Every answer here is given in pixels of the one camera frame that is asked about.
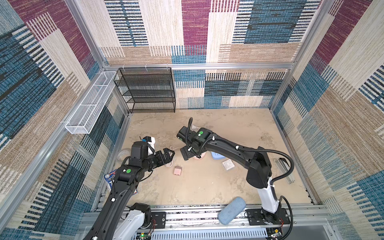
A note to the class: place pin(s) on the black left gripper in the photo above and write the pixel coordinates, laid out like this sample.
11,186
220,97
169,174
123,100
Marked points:
167,159

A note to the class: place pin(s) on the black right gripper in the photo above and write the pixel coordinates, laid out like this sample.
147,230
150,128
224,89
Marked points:
186,152

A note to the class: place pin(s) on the pink plug adapter cube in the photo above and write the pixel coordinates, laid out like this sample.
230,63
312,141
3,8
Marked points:
177,171

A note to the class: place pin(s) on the white square adapter cube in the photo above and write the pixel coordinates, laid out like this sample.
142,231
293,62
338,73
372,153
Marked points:
228,164

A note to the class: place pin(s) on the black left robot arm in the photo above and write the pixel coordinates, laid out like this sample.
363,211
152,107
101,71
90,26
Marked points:
143,159

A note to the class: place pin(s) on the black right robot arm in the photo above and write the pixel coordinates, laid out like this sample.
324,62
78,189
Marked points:
256,161

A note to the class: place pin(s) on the pink round power strip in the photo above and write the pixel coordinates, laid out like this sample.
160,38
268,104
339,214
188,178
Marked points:
200,157

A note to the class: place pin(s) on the blue square power strip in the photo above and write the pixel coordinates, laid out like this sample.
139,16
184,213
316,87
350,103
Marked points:
217,156

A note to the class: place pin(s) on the clear tape roll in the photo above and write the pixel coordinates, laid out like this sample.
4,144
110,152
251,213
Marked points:
124,153

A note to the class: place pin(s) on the blue printed booklet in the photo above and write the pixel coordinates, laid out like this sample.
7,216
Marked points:
109,179

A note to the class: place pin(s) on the silver stapler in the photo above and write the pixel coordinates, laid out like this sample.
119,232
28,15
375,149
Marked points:
284,165

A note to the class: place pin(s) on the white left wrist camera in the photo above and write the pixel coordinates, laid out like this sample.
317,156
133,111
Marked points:
151,142

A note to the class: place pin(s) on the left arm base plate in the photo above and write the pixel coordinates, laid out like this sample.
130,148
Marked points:
137,220

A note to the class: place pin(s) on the black wire shelf rack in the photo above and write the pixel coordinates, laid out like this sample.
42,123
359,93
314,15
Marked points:
147,90

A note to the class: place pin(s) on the white wire mesh basket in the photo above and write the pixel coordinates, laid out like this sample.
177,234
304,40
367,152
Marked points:
87,113

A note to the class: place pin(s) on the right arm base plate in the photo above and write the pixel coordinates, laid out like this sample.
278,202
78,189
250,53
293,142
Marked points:
259,217

